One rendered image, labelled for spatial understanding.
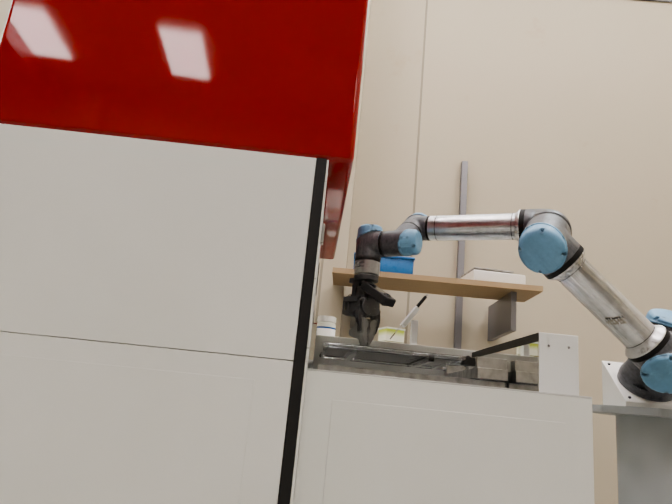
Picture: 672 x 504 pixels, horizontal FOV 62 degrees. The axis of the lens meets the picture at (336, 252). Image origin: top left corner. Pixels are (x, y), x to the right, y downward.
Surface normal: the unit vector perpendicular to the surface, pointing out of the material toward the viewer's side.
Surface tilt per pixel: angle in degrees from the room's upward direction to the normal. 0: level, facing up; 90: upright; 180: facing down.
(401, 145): 90
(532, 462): 90
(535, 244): 121
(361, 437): 90
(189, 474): 90
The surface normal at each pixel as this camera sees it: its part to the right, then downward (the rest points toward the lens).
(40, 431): 0.05, -0.25
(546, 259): -0.52, 0.26
